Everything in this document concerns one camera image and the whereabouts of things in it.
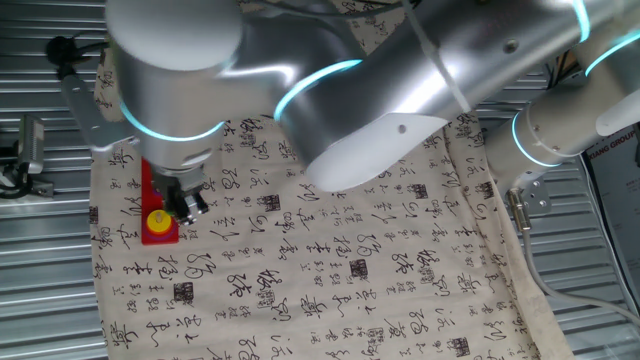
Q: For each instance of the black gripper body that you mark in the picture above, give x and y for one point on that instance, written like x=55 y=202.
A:
x=177 y=182

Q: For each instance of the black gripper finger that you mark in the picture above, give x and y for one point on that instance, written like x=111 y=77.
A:
x=176 y=205
x=192 y=210

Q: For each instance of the green Hanoi disc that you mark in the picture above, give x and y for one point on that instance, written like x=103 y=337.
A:
x=170 y=213

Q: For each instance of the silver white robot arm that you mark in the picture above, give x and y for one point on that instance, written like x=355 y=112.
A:
x=400 y=75

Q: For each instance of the small purple Hanoi disc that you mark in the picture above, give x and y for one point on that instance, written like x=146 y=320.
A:
x=155 y=191

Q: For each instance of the red Hanoi base with pegs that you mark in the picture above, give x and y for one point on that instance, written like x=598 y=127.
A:
x=147 y=200

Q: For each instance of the yellow Hanoi disc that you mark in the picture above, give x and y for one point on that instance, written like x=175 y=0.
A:
x=152 y=223

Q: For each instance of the large orange Hanoi disc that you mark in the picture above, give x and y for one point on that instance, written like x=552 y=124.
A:
x=161 y=234

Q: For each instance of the stacked rainbow rings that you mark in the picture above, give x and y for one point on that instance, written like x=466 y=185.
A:
x=170 y=239

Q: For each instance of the black clamp tool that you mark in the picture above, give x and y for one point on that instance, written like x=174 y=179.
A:
x=44 y=189

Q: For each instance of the cream calligraphy print tablecloth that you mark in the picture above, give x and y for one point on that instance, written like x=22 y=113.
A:
x=325 y=250

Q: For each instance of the dark printed sign board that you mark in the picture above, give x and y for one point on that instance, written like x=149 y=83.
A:
x=615 y=200

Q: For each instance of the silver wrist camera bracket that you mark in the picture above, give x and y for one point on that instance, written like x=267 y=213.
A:
x=90 y=115

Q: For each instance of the silver finned camera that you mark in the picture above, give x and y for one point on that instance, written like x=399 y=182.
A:
x=31 y=145

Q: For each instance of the metal clamp bracket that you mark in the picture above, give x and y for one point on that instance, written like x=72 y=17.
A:
x=25 y=187

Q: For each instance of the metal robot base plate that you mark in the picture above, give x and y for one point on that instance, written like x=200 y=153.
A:
x=540 y=200

